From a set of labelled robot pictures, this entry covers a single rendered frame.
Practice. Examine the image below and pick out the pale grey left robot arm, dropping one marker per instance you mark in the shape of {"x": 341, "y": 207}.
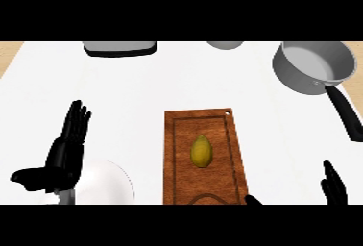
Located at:
{"x": 90, "y": 184}

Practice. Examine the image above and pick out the yellow-green lemon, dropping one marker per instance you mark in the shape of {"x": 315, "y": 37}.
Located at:
{"x": 201, "y": 151}

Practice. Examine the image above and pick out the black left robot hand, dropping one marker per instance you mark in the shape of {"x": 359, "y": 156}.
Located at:
{"x": 65, "y": 150}

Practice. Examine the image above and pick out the pale grey round object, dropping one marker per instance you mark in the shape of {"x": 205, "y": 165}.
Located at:
{"x": 225, "y": 44}

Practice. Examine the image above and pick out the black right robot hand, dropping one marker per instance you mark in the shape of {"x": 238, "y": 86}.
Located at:
{"x": 334, "y": 185}

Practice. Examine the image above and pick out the brown wooden cutting board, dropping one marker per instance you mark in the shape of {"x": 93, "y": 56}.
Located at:
{"x": 204, "y": 157}

